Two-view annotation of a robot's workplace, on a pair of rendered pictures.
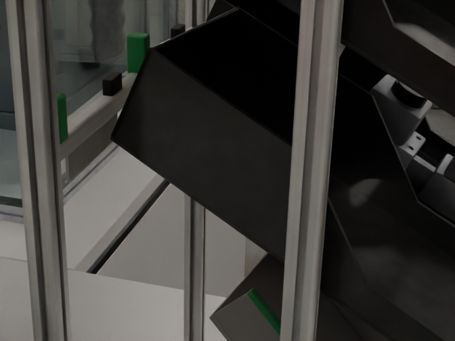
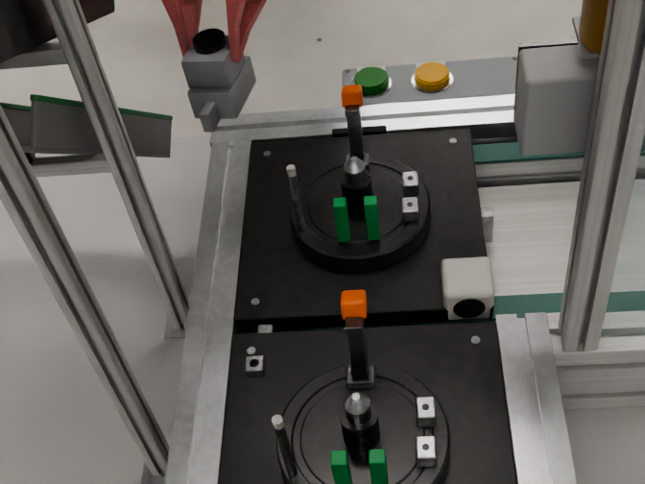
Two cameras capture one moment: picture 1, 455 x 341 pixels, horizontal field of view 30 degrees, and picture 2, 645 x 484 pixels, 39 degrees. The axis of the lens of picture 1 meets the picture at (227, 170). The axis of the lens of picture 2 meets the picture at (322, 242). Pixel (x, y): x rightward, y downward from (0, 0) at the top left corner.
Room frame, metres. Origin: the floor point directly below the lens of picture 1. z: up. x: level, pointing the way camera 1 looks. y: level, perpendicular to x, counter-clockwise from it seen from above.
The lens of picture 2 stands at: (0.35, 0.56, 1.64)
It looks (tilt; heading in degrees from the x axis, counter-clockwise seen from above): 49 degrees down; 263
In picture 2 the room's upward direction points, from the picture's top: 9 degrees counter-clockwise
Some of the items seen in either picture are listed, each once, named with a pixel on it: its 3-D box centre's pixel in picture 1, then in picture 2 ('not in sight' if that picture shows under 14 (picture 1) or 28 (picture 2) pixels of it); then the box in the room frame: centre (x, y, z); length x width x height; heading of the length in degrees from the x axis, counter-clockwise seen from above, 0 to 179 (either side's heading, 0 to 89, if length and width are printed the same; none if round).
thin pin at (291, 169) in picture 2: not in sight; (297, 199); (0.30, -0.02, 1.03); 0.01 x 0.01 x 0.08
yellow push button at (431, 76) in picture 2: not in sight; (432, 79); (0.10, -0.22, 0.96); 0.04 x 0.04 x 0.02
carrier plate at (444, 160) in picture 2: not in sight; (361, 223); (0.24, -0.03, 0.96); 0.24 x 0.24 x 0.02; 75
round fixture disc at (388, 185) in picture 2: not in sight; (359, 209); (0.24, -0.03, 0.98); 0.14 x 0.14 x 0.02
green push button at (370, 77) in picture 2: not in sight; (371, 83); (0.17, -0.24, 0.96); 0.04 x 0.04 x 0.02
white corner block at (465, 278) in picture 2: not in sight; (466, 289); (0.17, 0.09, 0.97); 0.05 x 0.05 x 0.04; 75
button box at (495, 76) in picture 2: not in sight; (432, 99); (0.10, -0.22, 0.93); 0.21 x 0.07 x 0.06; 165
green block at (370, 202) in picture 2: not in sight; (371, 218); (0.23, 0.01, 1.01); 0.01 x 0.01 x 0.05; 75
